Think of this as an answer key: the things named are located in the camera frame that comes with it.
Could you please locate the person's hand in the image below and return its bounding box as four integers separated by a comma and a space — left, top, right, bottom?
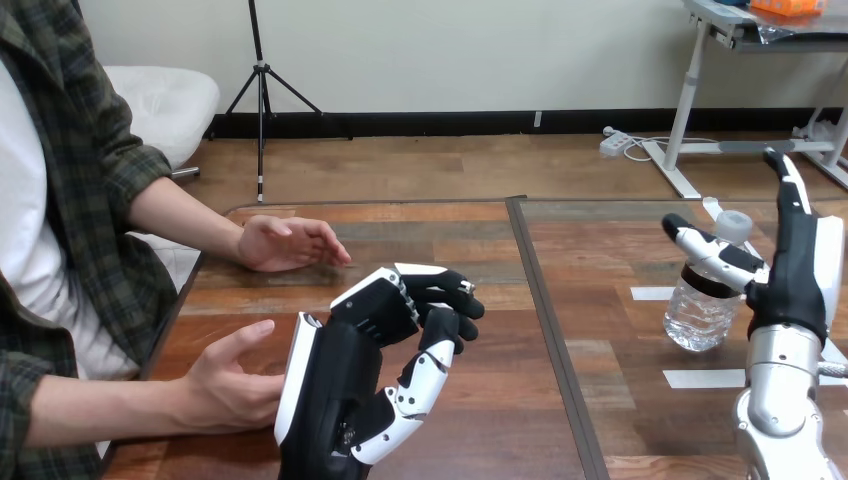
177, 319, 287, 435
236, 215, 353, 274

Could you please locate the white desk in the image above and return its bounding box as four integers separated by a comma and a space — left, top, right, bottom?
641, 0, 848, 200

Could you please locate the person's forearm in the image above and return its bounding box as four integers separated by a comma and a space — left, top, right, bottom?
25, 380, 190, 450
129, 176, 244, 262

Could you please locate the person's body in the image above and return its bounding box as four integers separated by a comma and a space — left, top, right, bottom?
0, 0, 179, 480

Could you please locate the black tripod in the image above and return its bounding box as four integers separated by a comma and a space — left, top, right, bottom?
205, 0, 354, 204

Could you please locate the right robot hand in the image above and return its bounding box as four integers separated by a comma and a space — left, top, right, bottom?
661, 148, 846, 347

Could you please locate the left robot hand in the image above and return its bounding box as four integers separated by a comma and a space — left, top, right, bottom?
274, 262, 486, 480

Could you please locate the orange thing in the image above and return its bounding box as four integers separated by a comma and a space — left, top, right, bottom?
749, 0, 828, 18

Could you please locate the white power strip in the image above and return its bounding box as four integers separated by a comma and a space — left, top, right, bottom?
599, 126, 633, 159

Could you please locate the clear water bottle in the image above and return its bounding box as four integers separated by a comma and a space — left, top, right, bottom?
663, 209, 755, 353

